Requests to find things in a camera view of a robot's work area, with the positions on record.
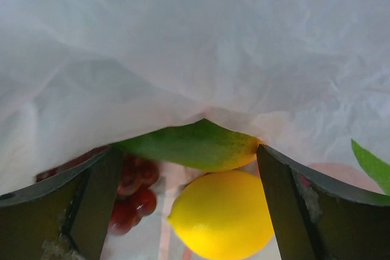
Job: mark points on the fake peach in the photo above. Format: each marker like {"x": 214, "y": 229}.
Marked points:
{"x": 373, "y": 174}

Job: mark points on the pink plastic bag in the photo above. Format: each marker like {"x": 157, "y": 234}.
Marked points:
{"x": 304, "y": 76}

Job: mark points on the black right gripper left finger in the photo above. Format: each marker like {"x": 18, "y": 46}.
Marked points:
{"x": 65, "y": 216}

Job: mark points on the yellow fake lemon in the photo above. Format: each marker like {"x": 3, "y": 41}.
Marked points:
{"x": 223, "y": 215}

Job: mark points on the green yellow fake mango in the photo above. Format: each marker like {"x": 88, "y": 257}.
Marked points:
{"x": 202, "y": 145}

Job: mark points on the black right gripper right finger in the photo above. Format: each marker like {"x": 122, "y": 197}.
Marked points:
{"x": 318, "y": 217}

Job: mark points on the red fake grape bunch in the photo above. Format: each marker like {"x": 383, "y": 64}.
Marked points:
{"x": 135, "y": 199}

